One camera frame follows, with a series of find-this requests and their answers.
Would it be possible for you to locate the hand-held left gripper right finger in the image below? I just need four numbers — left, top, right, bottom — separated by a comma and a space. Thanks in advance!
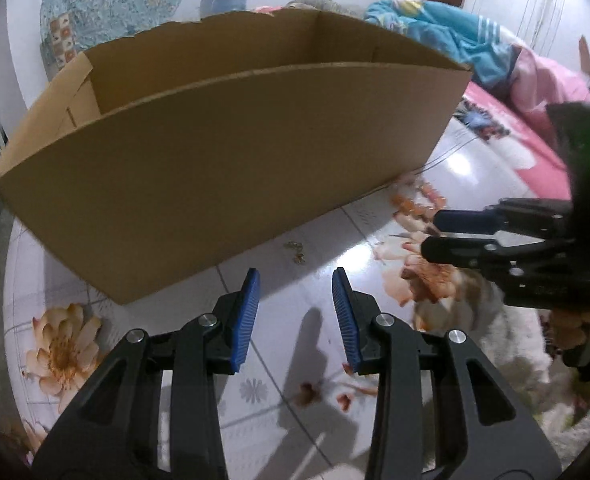
331, 266, 562, 480

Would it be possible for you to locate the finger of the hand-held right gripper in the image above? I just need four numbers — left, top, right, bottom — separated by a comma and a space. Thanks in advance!
419, 234, 578, 307
434, 197, 573, 237

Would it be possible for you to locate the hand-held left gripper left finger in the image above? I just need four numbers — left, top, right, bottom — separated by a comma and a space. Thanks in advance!
31, 267, 262, 480

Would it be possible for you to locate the orange beaded bracelet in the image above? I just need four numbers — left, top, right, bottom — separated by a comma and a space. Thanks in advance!
391, 181, 447, 223

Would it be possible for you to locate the small gold chain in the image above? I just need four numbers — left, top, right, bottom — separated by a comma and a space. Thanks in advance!
284, 241, 310, 266

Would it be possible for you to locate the brown cardboard box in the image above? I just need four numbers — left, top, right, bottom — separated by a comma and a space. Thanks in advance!
0, 9, 474, 306

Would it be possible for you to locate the person's right hand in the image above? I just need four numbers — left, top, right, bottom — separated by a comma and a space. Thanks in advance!
549, 306, 590, 385

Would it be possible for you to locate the floral table cover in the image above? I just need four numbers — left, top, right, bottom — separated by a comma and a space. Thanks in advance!
2, 105, 590, 480

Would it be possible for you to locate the pink floral blanket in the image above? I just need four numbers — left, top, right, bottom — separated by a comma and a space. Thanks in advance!
455, 45, 590, 202

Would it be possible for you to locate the white fluffy blanket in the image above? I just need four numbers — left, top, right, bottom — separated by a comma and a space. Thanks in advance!
414, 277, 590, 463

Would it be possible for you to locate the blue printed blanket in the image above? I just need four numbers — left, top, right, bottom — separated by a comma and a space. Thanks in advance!
364, 0, 522, 88

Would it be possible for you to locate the grey furry blanket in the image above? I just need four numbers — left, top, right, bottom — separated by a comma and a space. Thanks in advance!
285, 0, 367, 22

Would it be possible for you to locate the teal patterned cloth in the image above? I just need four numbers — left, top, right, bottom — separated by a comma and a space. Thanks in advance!
39, 0, 207, 67

